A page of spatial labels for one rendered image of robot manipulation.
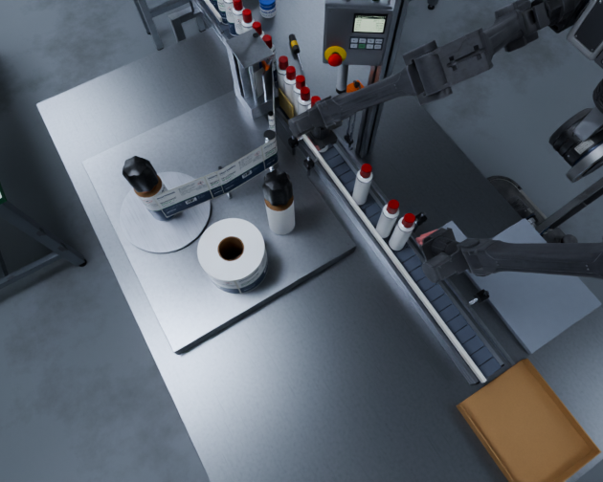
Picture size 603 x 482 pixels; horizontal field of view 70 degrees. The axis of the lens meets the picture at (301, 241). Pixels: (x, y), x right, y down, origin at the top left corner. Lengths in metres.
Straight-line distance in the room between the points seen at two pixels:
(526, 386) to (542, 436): 0.14
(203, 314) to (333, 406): 0.49
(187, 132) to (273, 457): 1.15
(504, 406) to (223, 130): 1.32
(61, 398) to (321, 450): 1.50
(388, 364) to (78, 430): 1.58
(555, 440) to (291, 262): 0.94
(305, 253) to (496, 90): 2.10
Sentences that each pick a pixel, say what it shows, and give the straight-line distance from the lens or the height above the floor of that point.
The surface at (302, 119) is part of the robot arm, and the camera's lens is 1.26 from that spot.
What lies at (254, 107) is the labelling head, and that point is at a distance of 1.66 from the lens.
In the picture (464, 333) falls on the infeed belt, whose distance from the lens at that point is 1.44.
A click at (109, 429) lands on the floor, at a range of 2.41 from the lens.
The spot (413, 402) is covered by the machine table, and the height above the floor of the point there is 0.83.
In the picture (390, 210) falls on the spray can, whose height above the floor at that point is 1.07.
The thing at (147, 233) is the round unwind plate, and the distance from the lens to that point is 1.54.
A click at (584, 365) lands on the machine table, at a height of 0.83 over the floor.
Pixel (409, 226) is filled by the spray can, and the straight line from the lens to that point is 1.30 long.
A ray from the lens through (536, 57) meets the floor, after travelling 3.50.
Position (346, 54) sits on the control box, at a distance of 1.28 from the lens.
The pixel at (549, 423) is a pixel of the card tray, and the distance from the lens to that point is 1.56.
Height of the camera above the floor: 2.22
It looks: 68 degrees down
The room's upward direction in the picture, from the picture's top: 2 degrees counter-clockwise
